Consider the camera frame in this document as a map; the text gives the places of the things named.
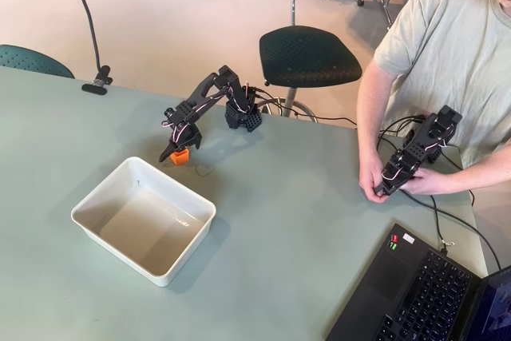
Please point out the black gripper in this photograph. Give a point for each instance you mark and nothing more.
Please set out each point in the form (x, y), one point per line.
(188, 138)

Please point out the orange cube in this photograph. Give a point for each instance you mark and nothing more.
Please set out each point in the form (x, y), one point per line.
(179, 158)

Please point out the black leader arm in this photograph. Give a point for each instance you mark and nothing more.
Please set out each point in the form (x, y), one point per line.
(423, 141)

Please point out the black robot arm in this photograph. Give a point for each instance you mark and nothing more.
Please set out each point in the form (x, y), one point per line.
(207, 85)

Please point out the white plastic bin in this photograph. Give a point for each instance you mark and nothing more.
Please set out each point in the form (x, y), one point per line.
(143, 229)

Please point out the person's right hand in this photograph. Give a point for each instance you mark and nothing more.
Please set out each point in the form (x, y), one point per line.
(373, 179)

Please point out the person's left hand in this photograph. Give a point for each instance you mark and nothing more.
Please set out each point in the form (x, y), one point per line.
(423, 182)

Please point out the dark green chair with backrest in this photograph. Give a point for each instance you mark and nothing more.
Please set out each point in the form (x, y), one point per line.
(311, 57)

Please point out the dark green perforated chair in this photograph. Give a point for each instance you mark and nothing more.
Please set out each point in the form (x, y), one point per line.
(32, 61)

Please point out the black laptop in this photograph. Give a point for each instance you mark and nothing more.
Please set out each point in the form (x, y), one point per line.
(419, 293)

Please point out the person's grey t-shirt torso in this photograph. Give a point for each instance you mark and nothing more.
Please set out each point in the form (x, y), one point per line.
(447, 57)

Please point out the black gooseneck clamp mount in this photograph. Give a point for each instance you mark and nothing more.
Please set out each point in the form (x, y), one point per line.
(89, 17)

